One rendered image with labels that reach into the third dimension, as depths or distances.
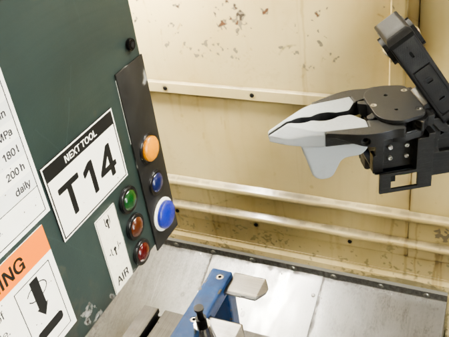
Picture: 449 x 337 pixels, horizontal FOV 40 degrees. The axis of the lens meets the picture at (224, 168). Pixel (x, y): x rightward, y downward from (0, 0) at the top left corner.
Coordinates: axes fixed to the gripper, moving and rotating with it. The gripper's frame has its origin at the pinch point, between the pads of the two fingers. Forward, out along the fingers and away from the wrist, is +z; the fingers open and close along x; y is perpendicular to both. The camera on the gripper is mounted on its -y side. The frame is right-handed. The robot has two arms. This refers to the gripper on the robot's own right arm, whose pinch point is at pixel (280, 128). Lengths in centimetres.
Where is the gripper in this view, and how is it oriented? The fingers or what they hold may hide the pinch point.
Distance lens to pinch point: 59.6
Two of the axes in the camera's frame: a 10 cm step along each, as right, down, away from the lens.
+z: -9.9, 1.6, -0.2
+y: 1.2, 8.3, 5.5
